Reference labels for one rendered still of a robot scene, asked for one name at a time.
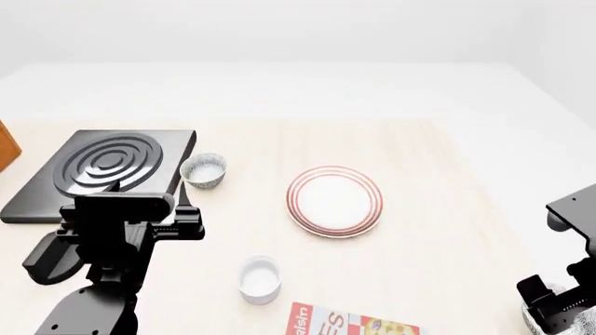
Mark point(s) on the speckled black white bowl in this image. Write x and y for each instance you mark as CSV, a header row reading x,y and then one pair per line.
x,y
203,171
531,319

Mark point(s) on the white ramekin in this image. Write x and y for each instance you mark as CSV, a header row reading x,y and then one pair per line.
x,y
259,281

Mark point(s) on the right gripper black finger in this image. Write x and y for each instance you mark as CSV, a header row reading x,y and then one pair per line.
x,y
535,291

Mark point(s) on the brown wooden cabinet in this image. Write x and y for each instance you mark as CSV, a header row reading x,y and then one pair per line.
x,y
6,146

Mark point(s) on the white plate with red rings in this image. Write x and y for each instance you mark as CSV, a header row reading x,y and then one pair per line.
x,y
334,201

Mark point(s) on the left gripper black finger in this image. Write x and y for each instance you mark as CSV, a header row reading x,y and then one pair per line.
x,y
114,187
185,195

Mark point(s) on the black left gripper camera box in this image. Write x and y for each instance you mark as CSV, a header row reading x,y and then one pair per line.
x,y
121,206

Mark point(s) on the red cookies box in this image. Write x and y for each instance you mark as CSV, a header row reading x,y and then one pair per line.
x,y
326,321

